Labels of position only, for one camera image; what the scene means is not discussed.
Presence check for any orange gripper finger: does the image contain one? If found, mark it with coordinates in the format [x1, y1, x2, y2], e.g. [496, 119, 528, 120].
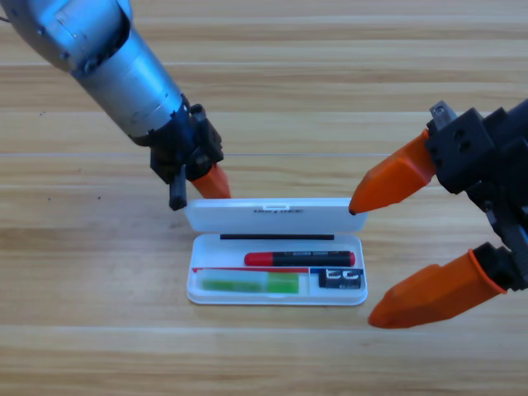
[367, 242, 528, 330]

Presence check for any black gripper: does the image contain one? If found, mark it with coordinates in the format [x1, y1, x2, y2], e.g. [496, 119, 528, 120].
[348, 97, 528, 281]
[133, 92, 233, 212]

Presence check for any white Unitree pencil case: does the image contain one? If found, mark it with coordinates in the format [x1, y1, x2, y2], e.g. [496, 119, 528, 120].
[183, 197, 369, 307]

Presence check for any dark blue eraser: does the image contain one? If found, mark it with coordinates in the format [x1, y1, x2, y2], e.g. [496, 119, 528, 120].
[318, 268, 365, 290]

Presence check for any green white highlighter pen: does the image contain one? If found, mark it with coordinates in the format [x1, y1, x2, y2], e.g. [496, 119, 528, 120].
[200, 270, 300, 295]

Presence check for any red black marker pen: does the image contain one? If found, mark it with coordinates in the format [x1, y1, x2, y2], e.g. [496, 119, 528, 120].
[243, 250, 356, 268]

